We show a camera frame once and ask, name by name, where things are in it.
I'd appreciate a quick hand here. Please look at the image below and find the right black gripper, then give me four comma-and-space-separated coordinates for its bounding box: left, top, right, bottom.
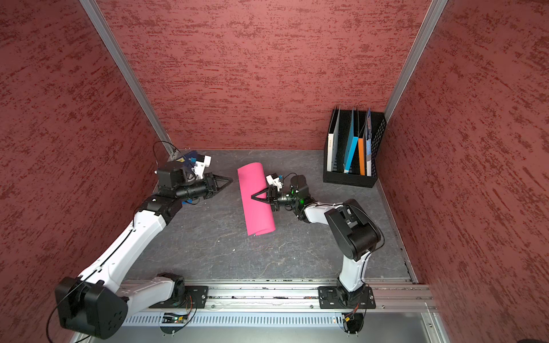
253, 185, 300, 211

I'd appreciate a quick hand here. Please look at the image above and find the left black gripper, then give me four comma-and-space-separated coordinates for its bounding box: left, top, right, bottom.
175, 172, 233, 201

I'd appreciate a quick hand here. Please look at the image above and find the pink rectangular paper sheet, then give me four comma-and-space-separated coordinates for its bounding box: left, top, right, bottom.
237, 162, 276, 236

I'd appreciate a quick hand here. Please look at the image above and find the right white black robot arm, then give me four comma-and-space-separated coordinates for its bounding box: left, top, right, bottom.
245, 174, 385, 297

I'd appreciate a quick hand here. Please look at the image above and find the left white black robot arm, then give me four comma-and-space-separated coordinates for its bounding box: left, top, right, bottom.
52, 160, 233, 340

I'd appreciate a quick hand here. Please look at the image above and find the dark blue box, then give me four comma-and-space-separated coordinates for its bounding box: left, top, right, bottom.
175, 151, 204, 168

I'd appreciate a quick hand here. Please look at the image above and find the white book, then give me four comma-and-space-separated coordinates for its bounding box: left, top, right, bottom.
326, 107, 340, 172

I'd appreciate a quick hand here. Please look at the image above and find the teal folder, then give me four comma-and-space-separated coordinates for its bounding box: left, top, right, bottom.
343, 108, 360, 174

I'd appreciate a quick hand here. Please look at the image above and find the orange book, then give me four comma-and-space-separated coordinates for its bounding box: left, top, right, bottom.
357, 138, 366, 176

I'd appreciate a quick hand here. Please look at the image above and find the black mesh file organizer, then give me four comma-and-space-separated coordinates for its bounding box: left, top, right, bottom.
323, 109, 387, 188

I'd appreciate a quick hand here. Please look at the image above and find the blue magazine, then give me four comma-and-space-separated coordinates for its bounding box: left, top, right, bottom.
365, 109, 373, 177

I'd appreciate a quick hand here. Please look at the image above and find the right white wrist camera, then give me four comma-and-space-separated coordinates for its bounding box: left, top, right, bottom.
266, 174, 284, 191

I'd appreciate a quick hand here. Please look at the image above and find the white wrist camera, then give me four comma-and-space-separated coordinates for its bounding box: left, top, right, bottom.
190, 154, 212, 180
266, 174, 284, 191

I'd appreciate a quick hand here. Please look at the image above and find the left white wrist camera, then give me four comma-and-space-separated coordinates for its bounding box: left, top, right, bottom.
190, 154, 212, 180

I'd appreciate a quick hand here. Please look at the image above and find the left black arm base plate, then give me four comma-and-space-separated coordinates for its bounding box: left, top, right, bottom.
150, 285, 209, 310

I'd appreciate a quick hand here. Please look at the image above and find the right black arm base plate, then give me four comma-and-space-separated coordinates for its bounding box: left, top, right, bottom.
317, 285, 376, 310

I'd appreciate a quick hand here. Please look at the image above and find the aluminium rail frame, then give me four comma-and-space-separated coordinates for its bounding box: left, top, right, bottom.
122, 280, 449, 342

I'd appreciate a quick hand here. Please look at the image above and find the left controller board with wires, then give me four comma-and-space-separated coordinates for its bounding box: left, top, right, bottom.
160, 295, 197, 335

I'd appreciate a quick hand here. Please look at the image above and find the controller board with wires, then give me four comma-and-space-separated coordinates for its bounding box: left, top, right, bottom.
343, 306, 365, 335
160, 295, 197, 335

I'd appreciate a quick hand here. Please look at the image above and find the right controller board with wires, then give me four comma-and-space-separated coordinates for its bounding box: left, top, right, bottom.
343, 306, 365, 335

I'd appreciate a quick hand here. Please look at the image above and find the left aluminium corner post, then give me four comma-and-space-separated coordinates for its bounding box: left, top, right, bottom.
79, 0, 176, 157

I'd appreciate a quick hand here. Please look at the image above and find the aluminium corner post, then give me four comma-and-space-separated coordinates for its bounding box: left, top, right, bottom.
79, 0, 176, 157
385, 0, 447, 122

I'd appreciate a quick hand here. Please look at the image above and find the right aluminium corner post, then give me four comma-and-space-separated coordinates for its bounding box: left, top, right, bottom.
385, 0, 447, 122

